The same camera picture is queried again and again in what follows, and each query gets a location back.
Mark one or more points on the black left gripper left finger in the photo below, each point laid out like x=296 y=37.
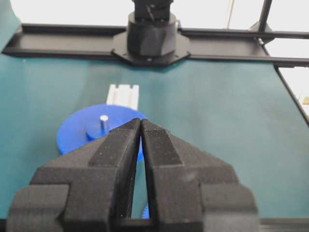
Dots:
x=83 y=190

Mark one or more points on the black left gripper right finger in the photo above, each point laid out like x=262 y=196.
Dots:
x=190 y=190

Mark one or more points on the small blue gear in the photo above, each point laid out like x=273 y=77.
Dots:
x=145 y=213

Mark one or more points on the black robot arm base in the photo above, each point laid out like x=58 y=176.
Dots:
x=151 y=37

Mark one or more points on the large blue gear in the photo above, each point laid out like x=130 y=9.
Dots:
x=84 y=125

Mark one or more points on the silver steel shaft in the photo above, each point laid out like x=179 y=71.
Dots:
x=104 y=120

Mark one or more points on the aluminium extrusion rail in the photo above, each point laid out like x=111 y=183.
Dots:
x=123 y=95

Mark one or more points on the black metal table frame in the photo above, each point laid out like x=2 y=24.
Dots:
x=224 y=85

